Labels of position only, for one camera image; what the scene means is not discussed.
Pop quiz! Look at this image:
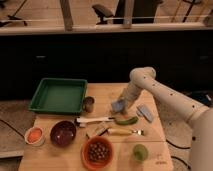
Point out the orange bowl with nuts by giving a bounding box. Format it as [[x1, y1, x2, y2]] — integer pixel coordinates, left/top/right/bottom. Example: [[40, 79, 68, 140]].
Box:
[[81, 136, 114, 171]]

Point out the green plastic tray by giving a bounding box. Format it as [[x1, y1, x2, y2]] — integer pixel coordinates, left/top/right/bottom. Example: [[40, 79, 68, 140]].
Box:
[[29, 78, 87, 115]]

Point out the white cup with orange content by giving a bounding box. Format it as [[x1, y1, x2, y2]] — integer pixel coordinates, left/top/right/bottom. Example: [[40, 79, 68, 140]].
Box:
[[24, 127, 45, 146]]

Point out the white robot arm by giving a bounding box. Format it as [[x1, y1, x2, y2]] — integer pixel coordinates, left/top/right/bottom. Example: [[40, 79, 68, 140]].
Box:
[[120, 67, 213, 171]]

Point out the small metal cup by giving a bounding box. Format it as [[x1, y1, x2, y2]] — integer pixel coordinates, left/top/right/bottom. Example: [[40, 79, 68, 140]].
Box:
[[83, 96, 95, 113]]

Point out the grey blue cloth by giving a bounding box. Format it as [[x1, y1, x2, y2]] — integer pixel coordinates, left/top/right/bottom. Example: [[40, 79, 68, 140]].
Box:
[[136, 105, 154, 123]]

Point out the wooden handled fork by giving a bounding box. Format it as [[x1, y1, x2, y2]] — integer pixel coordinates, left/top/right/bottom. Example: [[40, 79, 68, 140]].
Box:
[[107, 128, 146, 136]]

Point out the white handled knife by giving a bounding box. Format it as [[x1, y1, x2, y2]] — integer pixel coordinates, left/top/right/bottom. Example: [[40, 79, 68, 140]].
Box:
[[74, 117, 114, 125]]

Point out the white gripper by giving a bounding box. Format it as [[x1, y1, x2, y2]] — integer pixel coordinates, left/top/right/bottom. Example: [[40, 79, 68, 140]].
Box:
[[120, 84, 142, 115]]

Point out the green cucumber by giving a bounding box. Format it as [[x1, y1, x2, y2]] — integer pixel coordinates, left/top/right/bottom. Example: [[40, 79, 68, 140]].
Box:
[[115, 116, 138, 126]]

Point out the blue sponge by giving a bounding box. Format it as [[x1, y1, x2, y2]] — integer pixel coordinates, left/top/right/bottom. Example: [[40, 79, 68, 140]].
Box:
[[111, 99, 125, 113]]

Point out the dark purple bowl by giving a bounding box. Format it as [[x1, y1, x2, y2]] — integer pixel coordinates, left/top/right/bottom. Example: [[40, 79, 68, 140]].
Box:
[[50, 121, 76, 147]]

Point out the wooden block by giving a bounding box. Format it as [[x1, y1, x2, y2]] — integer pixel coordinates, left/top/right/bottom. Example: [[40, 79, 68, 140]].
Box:
[[86, 122, 109, 138]]

